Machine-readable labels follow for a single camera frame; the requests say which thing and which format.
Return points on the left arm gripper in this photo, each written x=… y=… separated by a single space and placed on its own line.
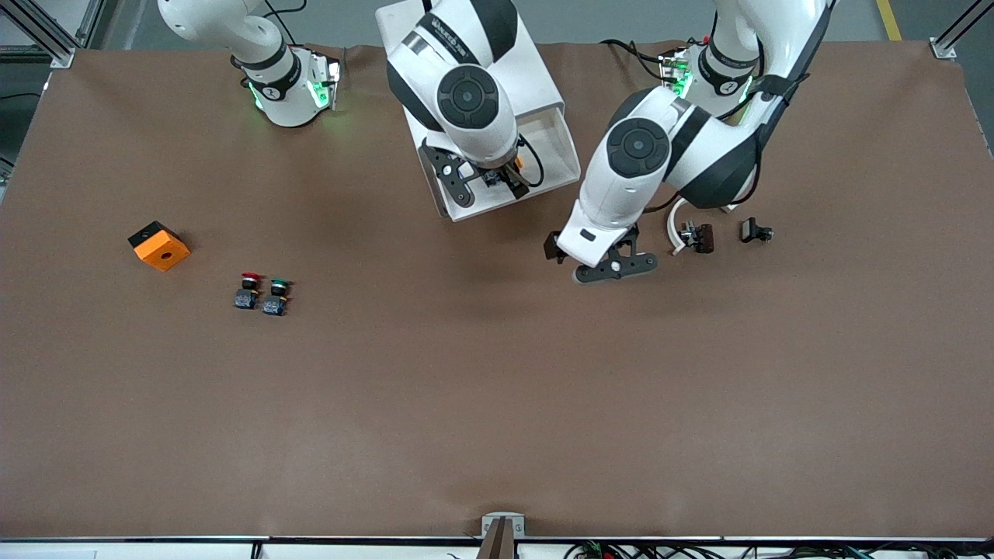
x=552 y=247

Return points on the grey metal bracket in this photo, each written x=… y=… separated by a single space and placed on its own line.
x=503 y=519

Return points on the aluminium frame profile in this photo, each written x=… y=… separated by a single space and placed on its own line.
x=963 y=27
x=58 y=54

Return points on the white table edge rail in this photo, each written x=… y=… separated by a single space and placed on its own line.
x=155 y=551

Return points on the orange button enclosure box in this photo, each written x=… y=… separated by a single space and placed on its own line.
x=161 y=250

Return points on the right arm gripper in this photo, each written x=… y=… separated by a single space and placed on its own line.
x=495 y=175

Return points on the red push button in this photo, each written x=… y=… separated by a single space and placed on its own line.
x=248 y=295

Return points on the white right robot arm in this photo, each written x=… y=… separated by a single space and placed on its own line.
x=466 y=97

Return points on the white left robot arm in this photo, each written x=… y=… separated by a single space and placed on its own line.
x=637 y=147

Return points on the brown table cover sheet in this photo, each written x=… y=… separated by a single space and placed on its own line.
x=497 y=388

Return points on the green push button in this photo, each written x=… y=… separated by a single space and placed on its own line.
x=275 y=301

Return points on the black small clip part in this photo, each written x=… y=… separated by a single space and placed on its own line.
x=752 y=230

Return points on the brown small contact block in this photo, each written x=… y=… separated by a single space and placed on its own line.
x=703 y=237

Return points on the white curved plastic piece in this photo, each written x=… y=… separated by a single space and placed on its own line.
x=672 y=233

